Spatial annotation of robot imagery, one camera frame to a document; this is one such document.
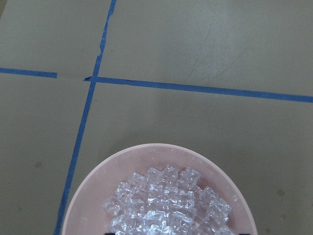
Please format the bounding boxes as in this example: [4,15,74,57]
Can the pink bowl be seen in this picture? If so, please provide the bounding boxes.
[62,143,258,235]

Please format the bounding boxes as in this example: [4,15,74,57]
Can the pile of clear ice cubes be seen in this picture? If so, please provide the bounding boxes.
[103,165,234,235]

